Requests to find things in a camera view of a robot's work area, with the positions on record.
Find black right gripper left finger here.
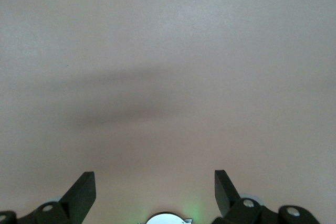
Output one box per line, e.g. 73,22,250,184
0,171,97,224

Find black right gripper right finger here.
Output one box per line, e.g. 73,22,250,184
209,169,321,224

